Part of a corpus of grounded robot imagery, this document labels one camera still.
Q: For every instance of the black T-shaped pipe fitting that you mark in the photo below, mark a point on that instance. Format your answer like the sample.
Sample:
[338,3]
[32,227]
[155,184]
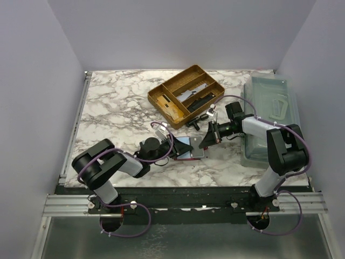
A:
[194,122]

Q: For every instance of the black cards in tray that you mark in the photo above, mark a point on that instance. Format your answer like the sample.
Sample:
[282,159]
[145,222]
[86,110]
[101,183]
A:
[200,102]

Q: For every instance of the clear plastic storage box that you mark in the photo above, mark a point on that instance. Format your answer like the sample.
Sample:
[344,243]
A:
[274,99]

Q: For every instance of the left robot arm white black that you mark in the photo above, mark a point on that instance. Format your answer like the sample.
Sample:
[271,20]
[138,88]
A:
[98,164]

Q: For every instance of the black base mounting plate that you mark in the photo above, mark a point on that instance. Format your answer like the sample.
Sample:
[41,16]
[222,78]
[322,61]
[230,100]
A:
[178,205]

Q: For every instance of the yellow cards in tray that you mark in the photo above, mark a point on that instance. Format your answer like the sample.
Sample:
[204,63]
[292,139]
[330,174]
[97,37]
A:
[170,108]

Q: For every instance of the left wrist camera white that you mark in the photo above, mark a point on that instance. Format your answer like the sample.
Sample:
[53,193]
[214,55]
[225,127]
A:
[161,130]

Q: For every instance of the brown woven organizer tray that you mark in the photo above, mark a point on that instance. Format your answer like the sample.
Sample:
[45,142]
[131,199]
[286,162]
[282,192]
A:
[188,79]

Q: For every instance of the grey cards in tray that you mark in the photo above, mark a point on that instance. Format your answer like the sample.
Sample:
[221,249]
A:
[199,88]

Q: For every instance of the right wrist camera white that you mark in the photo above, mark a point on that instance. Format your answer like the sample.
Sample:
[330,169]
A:
[212,113]

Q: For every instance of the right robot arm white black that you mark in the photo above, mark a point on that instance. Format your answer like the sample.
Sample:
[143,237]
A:
[287,152]

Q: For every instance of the black credit card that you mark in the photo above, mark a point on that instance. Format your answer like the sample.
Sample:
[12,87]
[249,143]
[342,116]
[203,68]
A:
[195,141]

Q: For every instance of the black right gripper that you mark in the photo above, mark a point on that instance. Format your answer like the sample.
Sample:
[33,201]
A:
[214,132]

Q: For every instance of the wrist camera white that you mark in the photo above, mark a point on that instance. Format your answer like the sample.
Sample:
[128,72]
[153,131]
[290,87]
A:
[161,130]
[212,113]

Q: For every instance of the red leather card holder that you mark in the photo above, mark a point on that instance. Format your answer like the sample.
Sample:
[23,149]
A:
[195,154]

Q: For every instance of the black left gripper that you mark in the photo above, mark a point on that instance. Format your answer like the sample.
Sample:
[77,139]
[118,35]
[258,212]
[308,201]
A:
[174,150]

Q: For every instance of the black leather card holder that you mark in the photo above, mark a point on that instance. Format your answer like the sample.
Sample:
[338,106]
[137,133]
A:
[142,147]

